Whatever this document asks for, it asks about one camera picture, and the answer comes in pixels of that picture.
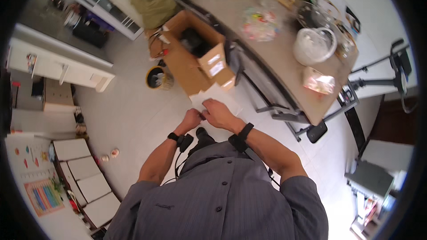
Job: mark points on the white paper sheet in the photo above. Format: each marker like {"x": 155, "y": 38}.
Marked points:
{"x": 223, "y": 101}

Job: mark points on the black flat device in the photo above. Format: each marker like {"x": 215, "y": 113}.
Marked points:
{"x": 317, "y": 132}

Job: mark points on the black wrist band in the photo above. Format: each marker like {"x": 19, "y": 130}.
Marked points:
{"x": 241, "y": 137}
{"x": 181, "y": 141}

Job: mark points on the grey metal table frame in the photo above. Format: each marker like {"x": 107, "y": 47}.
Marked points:
{"x": 267, "y": 86}

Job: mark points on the person's left hand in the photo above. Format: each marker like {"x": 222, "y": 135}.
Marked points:
{"x": 191, "y": 120}

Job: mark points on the olive green bag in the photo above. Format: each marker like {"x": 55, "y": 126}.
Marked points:
{"x": 153, "y": 3}

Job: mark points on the black bag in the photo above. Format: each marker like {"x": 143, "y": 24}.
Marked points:
{"x": 90, "y": 33}

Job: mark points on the brown cardboard carton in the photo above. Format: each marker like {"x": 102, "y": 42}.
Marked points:
{"x": 58, "y": 96}

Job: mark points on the person's right fingers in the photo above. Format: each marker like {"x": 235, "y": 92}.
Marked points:
{"x": 208, "y": 109}

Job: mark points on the yellow black waste bin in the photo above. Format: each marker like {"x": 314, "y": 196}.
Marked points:
{"x": 156, "y": 78}

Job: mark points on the white drawer unit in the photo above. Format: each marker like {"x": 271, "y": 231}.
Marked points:
{"x": 86, "y": 180}

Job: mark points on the person's legs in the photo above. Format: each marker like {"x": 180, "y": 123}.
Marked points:
{"x": 204, "y": 136}

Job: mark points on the shiny pink snack packet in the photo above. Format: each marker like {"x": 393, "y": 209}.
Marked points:
{"x": 318, "y": 81}

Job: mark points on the person's right hand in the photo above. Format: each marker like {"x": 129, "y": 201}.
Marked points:
{"x": 222, "y": 115}

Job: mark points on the white shelf with items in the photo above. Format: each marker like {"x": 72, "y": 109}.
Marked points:
{"x": 100, "y": 0}

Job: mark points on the clear bag of colourful items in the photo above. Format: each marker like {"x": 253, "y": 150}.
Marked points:
{"x": 260, "y": 23}

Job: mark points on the black tripod stand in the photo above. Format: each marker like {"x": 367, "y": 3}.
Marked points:
{"x": 397, "y": 73}

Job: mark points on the colourful striped poster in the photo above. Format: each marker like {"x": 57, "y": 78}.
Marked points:
{"x": 43, "y": 197}

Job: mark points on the glass bowl with dark contents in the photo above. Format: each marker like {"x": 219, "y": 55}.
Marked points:
{"x": 312, "y": 15}

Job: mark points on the person's body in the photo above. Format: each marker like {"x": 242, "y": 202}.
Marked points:
{"x": 216, "y": 200}

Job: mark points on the grey box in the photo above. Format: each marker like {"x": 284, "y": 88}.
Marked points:
{"x": 368, "y": 178}

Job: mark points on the open cardboard box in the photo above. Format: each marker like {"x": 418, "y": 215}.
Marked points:
{"x": 186, "y": 66}

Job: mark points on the small floor toy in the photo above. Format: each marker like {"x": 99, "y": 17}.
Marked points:
{"x": 114, "y": 153}
{"x": 104, "y": 158}

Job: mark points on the white cabinet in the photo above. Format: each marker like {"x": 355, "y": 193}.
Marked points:
{"x": 56, "y": 66}

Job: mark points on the white round bowl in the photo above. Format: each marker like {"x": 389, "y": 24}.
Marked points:
{"x": 313, "y": 46}

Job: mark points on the person's left fingers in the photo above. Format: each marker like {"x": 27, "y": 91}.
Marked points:
{"x": 198, "y": 114}

